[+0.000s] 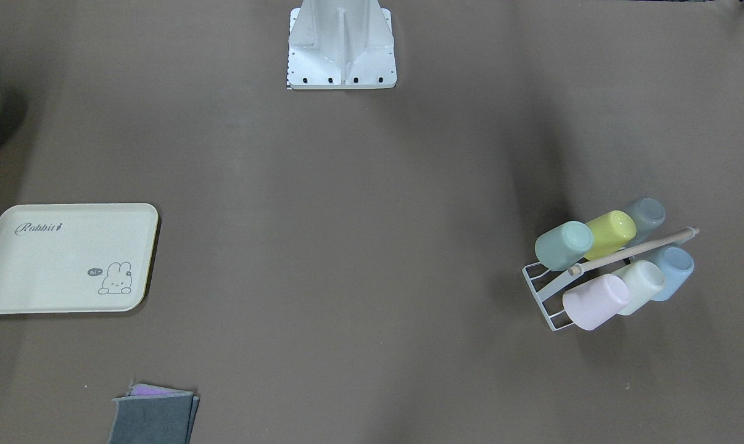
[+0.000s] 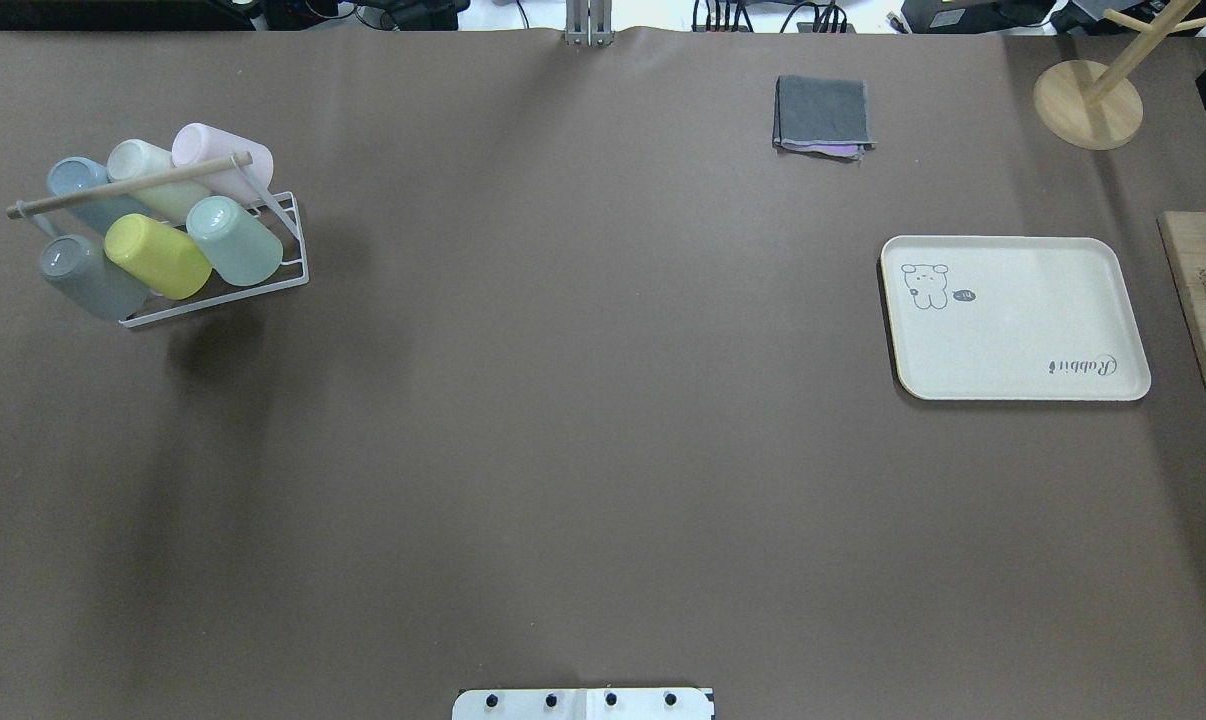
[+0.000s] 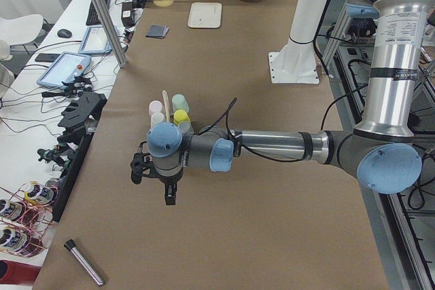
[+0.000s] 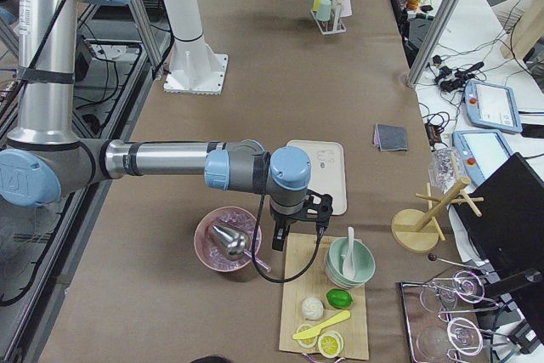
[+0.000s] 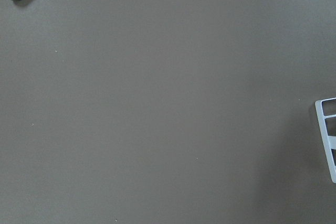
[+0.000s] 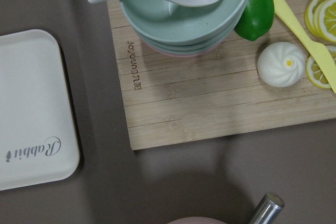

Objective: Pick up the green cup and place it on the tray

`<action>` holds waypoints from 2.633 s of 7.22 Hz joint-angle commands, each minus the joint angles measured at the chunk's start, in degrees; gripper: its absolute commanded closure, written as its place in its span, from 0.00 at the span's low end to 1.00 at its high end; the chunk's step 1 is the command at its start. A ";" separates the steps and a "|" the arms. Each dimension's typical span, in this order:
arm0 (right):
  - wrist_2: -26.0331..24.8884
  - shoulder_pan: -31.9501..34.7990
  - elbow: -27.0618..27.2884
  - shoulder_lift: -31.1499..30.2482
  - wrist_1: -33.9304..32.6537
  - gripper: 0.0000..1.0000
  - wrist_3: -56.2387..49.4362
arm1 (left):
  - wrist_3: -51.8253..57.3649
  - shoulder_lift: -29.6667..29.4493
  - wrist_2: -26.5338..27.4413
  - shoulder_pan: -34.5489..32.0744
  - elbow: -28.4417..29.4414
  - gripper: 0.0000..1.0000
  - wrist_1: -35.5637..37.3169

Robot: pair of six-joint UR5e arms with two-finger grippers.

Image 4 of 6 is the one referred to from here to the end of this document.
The black wire glass rack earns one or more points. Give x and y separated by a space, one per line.
467 316

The metal ice scoop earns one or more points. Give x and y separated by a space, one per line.
232 242

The pink bowl with ice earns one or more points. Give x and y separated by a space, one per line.
206 249

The teach pendant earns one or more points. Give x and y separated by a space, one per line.
482 151
492 106

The stacked green bowls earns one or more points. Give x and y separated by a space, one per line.
363 263

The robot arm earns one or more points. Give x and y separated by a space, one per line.
83 68

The teach pendant far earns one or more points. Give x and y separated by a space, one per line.
492 106

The teach pendant near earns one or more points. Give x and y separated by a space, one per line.
482 151

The white wire cup rack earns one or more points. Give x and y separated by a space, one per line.
334 26

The white camera pole base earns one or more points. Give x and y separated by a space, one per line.
193 66

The lemon slice front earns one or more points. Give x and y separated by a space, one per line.
330 344

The beige rabbit tray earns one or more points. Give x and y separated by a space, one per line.
327 170

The white ceramic spoon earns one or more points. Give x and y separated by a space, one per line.
349 256

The aluminium frame post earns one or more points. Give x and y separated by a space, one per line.
431 41

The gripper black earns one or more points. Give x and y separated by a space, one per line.
282 222

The yellow plastic knife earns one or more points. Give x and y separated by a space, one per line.
315 331

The black monitor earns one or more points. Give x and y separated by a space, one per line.
509 234

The wooden mug tree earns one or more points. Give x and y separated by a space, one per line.
419 231

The green lime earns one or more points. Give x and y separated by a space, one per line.
339 298

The white steamed bun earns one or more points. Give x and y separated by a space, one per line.
312 308

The pink cup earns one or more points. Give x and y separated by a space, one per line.
346 8

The clear textured glass cup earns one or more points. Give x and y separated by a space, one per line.
441 169

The folded grey cloth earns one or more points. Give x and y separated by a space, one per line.
390 138

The green cup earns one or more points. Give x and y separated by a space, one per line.
324 10

